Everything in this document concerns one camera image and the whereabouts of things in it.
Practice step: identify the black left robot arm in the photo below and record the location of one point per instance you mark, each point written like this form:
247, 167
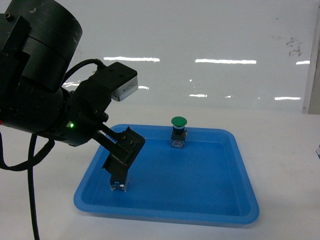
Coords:
41, 95

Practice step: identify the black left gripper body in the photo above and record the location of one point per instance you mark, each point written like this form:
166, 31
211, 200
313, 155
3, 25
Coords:
83, 110

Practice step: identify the blue plastic tray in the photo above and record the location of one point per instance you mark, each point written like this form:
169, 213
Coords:
203, 183

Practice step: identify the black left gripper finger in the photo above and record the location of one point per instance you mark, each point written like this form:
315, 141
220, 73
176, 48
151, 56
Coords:
131, 140
117, 162

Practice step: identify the red mushroom push button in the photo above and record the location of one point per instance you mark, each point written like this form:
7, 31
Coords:
119, 184

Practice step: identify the green mushroom push button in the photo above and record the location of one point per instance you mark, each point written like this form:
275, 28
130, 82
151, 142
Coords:
179, 133

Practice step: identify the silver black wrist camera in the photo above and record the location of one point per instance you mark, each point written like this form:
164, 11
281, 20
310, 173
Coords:
120, 80

